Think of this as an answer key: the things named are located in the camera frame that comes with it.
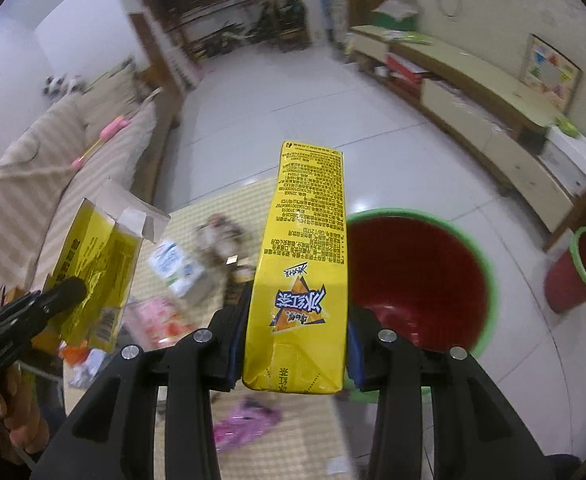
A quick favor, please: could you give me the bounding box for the cream low tv cabinet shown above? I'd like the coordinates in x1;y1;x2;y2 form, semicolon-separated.
347;25;574;232

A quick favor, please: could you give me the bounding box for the chinese checkers board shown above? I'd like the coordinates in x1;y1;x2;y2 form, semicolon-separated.
520;34;582;114

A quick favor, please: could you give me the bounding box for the purple snack wrapper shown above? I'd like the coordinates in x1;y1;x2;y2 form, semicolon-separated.
213;396;282;453

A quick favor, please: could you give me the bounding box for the orange snack wrapper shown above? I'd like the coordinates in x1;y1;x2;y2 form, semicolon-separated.
58;341;92;367

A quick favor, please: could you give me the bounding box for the small red bin green rim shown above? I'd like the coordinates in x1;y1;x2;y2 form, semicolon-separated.
544;226;586;314

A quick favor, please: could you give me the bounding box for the person's left hand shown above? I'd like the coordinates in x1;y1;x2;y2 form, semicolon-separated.
0;364;49;465

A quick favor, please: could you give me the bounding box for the pink strawberry milk carton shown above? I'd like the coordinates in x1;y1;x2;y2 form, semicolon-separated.
123;297;195;351

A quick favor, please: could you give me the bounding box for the green box with papers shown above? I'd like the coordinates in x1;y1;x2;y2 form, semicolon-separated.
371;0;421;32

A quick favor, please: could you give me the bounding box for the white box on cabinet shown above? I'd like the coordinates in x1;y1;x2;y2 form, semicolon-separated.
539;125;586;195

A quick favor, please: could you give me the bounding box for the crumpled brown paper ball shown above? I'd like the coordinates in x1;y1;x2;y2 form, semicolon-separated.
195;214;253;269

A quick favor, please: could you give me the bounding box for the yellow cardboard box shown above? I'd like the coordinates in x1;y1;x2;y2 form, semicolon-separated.
45;180;169;352

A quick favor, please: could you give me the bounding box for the yellow iced tea carton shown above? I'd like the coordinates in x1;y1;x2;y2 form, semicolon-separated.
242;141;348;394

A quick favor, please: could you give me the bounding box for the beige striped sofa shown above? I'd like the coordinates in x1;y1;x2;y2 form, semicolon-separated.
0;61;182;302

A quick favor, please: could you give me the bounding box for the red bin with green rim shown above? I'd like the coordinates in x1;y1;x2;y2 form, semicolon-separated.
345;207;499;404

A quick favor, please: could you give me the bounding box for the white blue milk carton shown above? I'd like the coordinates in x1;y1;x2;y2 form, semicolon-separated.
148;240;206;302

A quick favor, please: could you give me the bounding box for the yellow checkered table mat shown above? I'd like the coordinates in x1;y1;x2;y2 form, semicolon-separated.
164;177;355;479

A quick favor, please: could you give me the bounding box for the pink toy stick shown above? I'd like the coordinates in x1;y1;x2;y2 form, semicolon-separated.
71;116;130;170

